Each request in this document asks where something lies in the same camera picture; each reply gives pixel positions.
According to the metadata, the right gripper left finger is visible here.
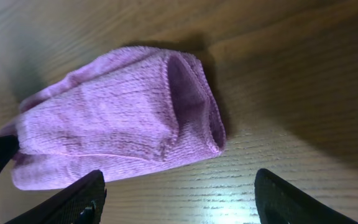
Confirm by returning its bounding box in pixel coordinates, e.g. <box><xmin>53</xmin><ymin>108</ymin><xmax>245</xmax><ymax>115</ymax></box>
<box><xmin>7</xmin><ymin>170</ymin><xmax>107</xmax><ymax>224</ymax></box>

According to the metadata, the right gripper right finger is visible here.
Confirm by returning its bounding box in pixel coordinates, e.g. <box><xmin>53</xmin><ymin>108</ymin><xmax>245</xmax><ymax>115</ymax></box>
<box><xmin>254</xmin><ymin>169</ymin><xmax>358</xmax><ymax>224</ymax></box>

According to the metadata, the purple microfibre cloth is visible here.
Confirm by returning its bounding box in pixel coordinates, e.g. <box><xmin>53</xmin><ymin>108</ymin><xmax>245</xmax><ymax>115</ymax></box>
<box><xmin>0</xmin><ymin>46</ymin><xmax>226</xmax><ymax>190</ymax></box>

